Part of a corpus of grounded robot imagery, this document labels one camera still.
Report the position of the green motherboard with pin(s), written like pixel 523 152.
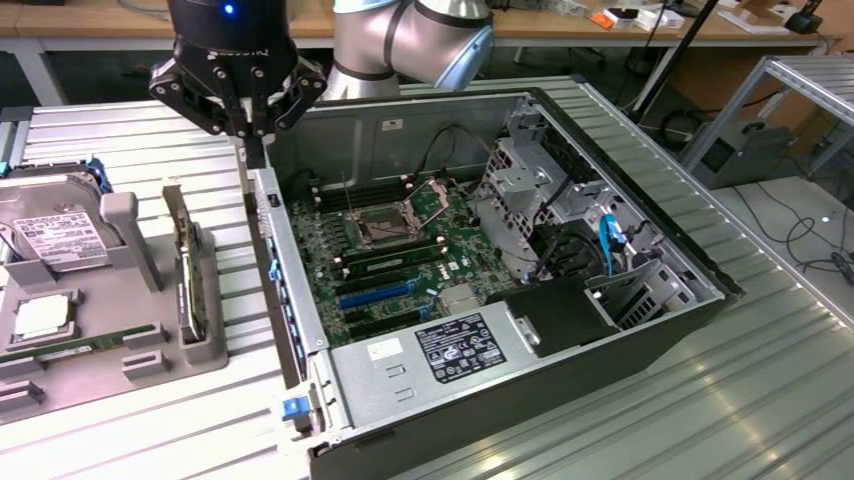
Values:
pixel 467 260

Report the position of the black RAM slot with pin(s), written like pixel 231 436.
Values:
pixel 392 257
pixel 360 201
pixel 362 189
pixel 363 195
pixel 394 269
pixel 394 263
pixel 360 183
pixel 388 250

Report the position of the silver perforated drive cage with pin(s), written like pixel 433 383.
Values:
pixel 521 200

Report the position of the grey power supply unit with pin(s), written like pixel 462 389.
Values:
pixel 374 380

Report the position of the white open carton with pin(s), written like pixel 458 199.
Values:
pixel 754 20

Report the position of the metal socket cover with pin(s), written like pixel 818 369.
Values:
pixel 427 200

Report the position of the long black expansion slot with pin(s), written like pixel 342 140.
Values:
pixel 387 321
pixel 370 289

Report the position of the orange white small box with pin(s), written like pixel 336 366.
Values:
pixel 603 19

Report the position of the silver chipset heatsink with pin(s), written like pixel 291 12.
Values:
pixel 461 300

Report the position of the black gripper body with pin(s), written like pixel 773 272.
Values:
pixel 230 40

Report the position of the black stand pole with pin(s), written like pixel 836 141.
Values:
pixel 674 55

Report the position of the open PC case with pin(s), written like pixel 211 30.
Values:
pixel 374 140

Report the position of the graphics card with metal bracket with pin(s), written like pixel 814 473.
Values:
pixel 190 280

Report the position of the black plastic cover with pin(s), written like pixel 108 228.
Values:
pixel 554 315

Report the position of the metal disk bay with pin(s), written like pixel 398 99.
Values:
pixel 641 295

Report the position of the aluminium profile frame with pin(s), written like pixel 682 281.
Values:
pixel 801 75

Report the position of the blue expansion slot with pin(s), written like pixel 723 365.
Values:
pixel 374 299

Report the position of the black desk gadget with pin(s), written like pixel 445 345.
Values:
pixel 803 20

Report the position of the blue case latch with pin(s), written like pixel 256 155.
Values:
pixel 295 407

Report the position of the flat blue slot tab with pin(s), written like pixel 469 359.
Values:
pixel 270 245
pixel 290 318
pixel 283 295
pixel 299 350

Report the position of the white flat box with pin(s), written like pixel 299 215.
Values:
pixel 661 20

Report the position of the raised blue slot latch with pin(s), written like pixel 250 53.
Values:
pixel 272 275

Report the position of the grey cabinet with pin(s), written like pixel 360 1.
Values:
pixel 747 160

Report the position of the hard disk with blue rails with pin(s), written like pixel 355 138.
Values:
pixel 60 230

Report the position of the silver CPU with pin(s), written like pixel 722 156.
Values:
pixel 43 317

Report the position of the thin locking lever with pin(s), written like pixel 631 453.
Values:
pixel 348 197

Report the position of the wooden desk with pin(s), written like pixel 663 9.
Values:
pixel 100 25

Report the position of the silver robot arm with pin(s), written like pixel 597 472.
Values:
pixel 414 45

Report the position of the green RAM stick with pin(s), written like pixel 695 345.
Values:
pixel 80 344

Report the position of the CPU socket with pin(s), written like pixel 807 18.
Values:
pixel 387 227

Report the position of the grey parts rack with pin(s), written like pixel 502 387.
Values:
pixel 100 310

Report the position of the short black expansion slot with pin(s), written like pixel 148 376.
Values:
pixel 360 316

